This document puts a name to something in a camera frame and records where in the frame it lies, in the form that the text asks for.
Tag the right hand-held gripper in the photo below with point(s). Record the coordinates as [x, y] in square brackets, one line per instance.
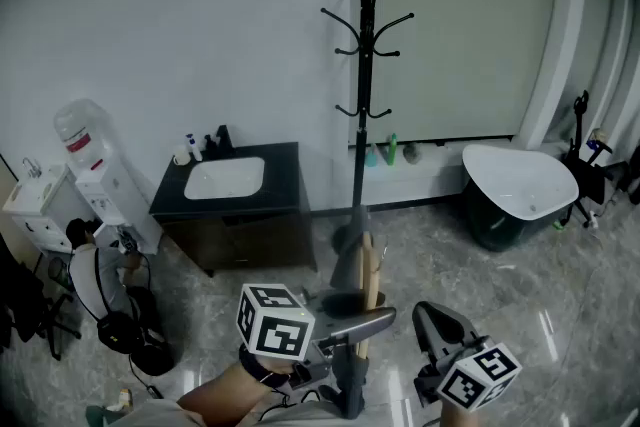
[475, 375]

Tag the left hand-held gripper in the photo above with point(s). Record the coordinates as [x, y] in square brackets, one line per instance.
[275, 325]

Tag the wooden clothes hanger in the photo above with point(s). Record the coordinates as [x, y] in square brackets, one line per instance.
[371, 275]

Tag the dark grey garment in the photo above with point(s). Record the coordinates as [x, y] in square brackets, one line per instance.
[345, 260]

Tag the person's left forearm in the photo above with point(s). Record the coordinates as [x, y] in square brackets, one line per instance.
[225, 390]

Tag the person's right forearm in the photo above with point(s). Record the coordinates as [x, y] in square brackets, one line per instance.
[457, 417]

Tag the black wristband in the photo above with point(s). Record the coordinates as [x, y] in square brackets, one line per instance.
[255, 367]

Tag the teal bottle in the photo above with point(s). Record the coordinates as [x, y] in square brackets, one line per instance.
[372, 157]

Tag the white bathtub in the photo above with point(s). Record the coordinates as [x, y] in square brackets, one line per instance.
[520, 185]

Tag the grey stone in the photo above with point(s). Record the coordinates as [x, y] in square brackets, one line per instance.
[413, 154]

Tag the green bottle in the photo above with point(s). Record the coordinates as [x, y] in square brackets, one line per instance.
[393, 150]

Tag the black vanity cabinet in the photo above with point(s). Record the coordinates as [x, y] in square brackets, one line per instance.
[235, 235]

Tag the white sink basin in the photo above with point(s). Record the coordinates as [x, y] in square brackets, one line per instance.
[224, 177]

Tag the black stand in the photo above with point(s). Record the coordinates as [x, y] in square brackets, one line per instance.
[580, 155]

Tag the person's light grey clothing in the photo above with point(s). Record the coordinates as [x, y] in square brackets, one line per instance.
[165, 415]

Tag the black faucet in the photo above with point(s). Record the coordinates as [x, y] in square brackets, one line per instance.
[222, 140]

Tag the white spray bottle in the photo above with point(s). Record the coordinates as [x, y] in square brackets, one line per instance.
[194, 149]

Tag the black coat rack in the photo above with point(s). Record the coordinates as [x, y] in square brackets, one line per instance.
[367, 65]

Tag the white cup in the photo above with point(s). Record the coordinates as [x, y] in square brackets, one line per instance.
[181, 156]

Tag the small yellowish bottle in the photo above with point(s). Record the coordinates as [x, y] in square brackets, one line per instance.
[125, 400]

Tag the white water dispenser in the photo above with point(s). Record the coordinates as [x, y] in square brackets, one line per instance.
[120, 200]

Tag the green object on floor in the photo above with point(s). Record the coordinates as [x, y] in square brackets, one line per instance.
[102, 416]

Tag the clear water jug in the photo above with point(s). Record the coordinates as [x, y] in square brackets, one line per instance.
[80, 135]

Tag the black office chair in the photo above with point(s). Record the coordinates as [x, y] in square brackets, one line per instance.
[25, 310]

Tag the small white sink cabinet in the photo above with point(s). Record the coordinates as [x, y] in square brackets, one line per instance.
[40, 210]

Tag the chrome faucet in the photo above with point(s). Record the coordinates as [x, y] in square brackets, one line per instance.
[32, 167]

